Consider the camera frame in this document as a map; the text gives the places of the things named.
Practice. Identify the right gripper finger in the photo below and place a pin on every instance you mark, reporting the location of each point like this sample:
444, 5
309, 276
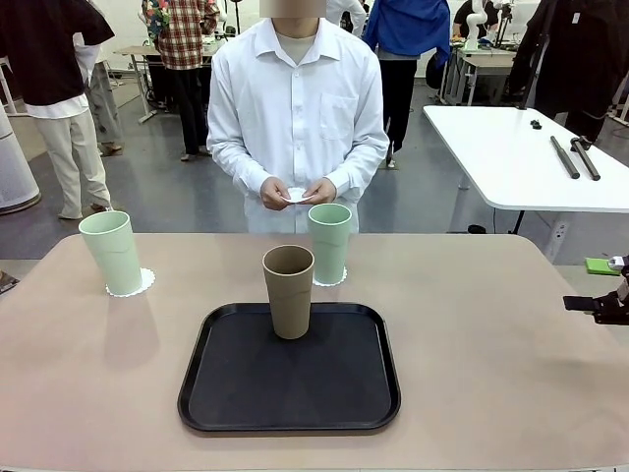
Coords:
611, 310
602, 266

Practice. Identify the light green plastic cup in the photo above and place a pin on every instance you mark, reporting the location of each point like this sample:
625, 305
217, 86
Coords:
115, 260
331, 246

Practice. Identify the white paper doily coaster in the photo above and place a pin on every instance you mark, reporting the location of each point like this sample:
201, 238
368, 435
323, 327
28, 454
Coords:
149, 280
297, 196
344, 279

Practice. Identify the brown plastic cup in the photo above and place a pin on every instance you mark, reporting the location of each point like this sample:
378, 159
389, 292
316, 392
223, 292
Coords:
290, 305

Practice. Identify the person's left forearm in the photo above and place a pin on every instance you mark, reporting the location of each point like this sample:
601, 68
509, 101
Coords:
361, 167

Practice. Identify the person's right forearm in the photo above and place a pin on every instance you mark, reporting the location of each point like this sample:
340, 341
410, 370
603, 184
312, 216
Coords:
233, 164

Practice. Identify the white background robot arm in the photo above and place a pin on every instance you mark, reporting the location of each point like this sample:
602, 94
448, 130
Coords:
474, 24

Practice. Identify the person's right hand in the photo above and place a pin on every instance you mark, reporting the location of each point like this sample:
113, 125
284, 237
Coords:
272, 194

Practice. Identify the person's left hand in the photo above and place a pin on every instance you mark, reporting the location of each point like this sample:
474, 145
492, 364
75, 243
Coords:
325, 192

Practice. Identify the white folding table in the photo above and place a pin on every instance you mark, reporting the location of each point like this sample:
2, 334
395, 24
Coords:
506, 152

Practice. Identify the small black clamp piece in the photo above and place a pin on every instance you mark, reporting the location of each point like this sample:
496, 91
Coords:
535, 124

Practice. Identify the person in grey trousers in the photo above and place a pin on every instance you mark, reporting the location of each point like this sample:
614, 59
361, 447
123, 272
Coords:
105, 108

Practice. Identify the black hanging coat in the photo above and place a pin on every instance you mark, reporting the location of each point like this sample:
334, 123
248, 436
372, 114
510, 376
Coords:
599, 64

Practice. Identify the person in black clothes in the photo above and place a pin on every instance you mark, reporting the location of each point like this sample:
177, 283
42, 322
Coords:
545, 59

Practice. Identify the person in black top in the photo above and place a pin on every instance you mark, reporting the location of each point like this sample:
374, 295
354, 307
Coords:
49, 59

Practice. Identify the grey background desks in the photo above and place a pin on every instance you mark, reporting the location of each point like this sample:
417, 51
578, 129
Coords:
479, 61

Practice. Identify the wooden background desk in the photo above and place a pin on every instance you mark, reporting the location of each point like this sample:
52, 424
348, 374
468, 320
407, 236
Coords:
137, 50

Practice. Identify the person in plaid shirt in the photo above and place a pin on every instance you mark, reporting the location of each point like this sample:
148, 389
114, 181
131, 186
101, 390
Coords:
184, 39

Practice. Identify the person in blue jacket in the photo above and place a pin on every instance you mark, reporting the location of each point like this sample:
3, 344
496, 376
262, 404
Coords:
408, 29

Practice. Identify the black plastic serving tray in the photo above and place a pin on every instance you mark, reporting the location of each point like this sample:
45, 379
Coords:
295, 393

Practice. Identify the person in white shirt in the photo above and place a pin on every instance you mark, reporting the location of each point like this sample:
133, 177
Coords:
295, 123

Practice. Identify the background person in white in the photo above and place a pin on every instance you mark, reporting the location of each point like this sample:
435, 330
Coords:
351, 15

